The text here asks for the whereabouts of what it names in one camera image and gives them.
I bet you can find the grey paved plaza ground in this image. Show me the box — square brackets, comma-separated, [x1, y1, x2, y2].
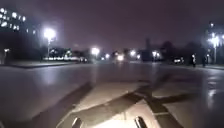
[0, 61, 224, 128]

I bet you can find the row of dark trees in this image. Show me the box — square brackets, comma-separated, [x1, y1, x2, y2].
[139, 38, 211, 64]

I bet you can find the robot's own part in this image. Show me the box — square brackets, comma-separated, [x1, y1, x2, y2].
[134, 115, 148, 128]
[71, 116, 83, 128]

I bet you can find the street lamp pole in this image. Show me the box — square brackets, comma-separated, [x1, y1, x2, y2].
[43, 28, 57, 61]
[208, 34, 222, 65]

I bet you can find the raised kerb strip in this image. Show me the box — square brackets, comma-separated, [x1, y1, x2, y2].
[0, 60, 81, 69]

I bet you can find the person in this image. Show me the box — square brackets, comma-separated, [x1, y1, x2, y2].
[201, 54, 208, 68]

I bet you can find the tall building with lit windows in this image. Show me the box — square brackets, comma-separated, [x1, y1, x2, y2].
[0, 6, 43, 64]

